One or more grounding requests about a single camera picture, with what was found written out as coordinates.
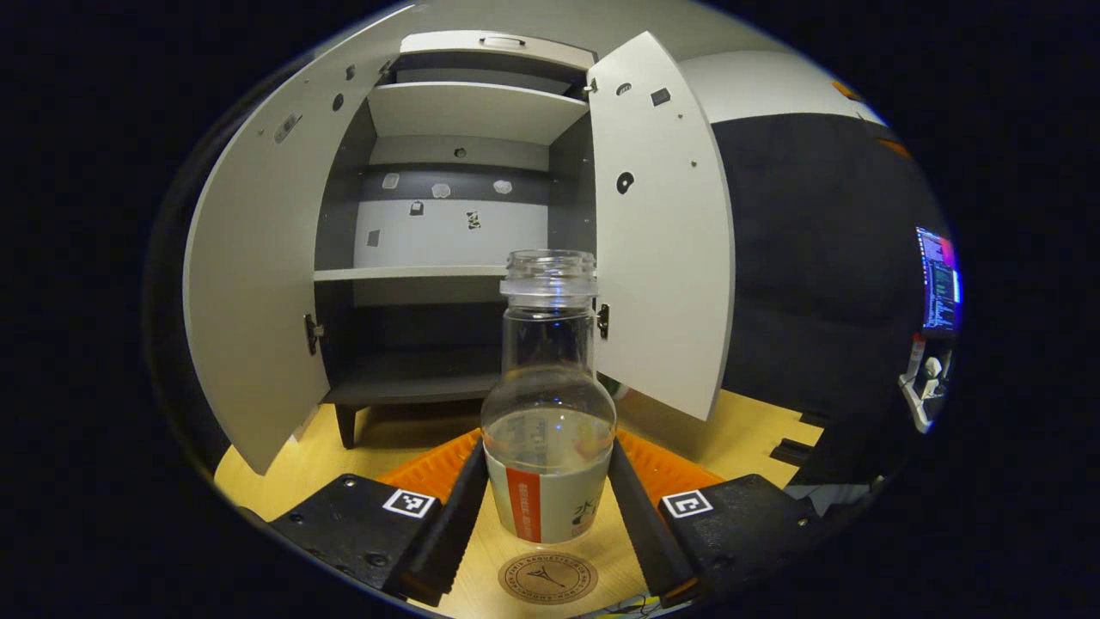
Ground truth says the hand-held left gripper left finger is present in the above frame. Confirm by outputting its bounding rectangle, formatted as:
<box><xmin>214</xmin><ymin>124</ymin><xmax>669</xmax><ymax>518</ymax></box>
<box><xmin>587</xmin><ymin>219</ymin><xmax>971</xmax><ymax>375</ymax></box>
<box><xmin>269</xmin><ymin>428</ymin><xmax>492</xmax><ymax>608</ymax></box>

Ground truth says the white cabinet door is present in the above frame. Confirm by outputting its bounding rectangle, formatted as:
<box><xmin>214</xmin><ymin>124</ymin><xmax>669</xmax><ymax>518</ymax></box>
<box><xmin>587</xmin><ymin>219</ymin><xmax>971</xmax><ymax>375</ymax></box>
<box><xmin>182</xmin><ymin>34</ymin><xmax>405</xmax><ymax>475</ymax></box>
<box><xmin>587</xmin><ymin>31</ymin><xmax>737</xmax><ymax>422</ymax></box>

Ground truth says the white cabinet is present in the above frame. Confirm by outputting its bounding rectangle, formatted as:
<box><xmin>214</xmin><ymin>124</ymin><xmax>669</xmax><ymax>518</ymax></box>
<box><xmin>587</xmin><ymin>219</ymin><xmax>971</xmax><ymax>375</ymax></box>
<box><xmin>311</xmin><ymin>30</ymin><xmax>602</xmax><ymax>450</ymax></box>

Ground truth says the computer monitor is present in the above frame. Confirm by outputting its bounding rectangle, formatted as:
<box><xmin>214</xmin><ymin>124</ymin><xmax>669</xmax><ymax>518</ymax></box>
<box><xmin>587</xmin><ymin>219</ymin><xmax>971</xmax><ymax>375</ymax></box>
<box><xmin>914</xmin><ymin>226</ymin><xmax>963</xmax><ymax>336</ymax></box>

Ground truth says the white device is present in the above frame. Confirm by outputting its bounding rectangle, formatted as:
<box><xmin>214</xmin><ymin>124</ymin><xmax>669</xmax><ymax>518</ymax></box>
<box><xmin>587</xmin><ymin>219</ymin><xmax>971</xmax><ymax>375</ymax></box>
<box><xmin>898</xmin><ymin>335</ymin><xmax>955</xmax><ymax>435</ymax></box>

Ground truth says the white cabinet shelf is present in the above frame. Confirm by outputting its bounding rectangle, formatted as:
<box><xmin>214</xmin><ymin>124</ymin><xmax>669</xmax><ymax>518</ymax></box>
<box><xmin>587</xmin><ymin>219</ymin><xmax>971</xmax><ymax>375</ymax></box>
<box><xmin>314</xmin><ymin>264</ymin><xmax>512</xmax><ymax>283</ymax></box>
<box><xmin>368</xmin><ymin>82</ymin><xmax>590</xmax><ymax>147</ymax></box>

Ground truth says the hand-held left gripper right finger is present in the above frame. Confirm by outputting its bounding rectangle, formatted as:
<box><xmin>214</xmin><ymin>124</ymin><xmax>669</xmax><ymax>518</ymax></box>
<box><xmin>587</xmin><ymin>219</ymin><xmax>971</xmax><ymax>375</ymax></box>
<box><xmin>608</xmin><ymin>427</ymin><xmax>840</xmax><ymax>608</ymax></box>

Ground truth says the black backdrop cloth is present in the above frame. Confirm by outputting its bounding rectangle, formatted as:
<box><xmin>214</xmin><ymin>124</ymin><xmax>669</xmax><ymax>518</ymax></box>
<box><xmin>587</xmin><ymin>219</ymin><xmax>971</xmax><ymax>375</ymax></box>
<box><xmin>709</xmin><ymin>112</ymin><xmax>955</xmax><ymax>482</ymax></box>

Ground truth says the clear glass bottle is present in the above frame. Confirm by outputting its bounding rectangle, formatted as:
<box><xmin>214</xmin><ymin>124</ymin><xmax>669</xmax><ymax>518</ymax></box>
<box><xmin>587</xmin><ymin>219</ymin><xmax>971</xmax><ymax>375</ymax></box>
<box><xmin>480</xmin><ymin>249</ymin><xmax>618</xmax><ymax>545</ymax></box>

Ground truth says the white cabinet drawer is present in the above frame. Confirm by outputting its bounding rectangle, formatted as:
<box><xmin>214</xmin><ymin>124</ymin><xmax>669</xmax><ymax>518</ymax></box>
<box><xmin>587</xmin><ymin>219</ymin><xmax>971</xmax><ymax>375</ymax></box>
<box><xmin>400</xmin><ymin>30</ymin><xmax>598</xmax><ymax>71</ymax></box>

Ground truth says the round brown coaster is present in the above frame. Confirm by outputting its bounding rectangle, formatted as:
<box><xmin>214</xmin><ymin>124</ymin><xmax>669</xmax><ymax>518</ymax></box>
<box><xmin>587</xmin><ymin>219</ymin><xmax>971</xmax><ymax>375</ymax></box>
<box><xmin>498</xmin><ymin>550</ymin><xmax>600</xmax><ymax>605</ymax></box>

